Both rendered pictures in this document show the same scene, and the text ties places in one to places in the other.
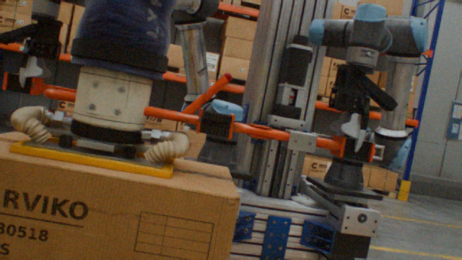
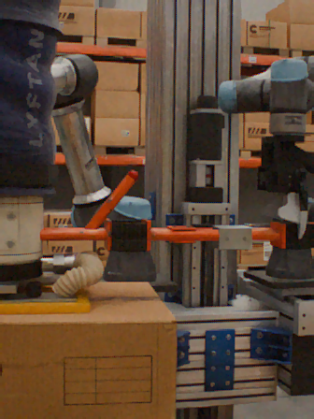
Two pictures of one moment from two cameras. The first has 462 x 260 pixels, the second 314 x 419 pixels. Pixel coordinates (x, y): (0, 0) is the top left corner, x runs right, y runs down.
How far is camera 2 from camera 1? 0.20 m
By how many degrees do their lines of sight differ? 4
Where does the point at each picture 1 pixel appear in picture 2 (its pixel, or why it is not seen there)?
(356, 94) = (288, 169)
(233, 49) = (108, 106)
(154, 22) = (35, 127)
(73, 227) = not seen: outside the picture
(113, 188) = (27, 336)
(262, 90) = (169, 173)
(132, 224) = (57, 375)
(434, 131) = not seen: outside the picture
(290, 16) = (188, 73)
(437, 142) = not seen: outside the picture
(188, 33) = (64, 119)
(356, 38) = (278, 103)
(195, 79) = (82, 175)
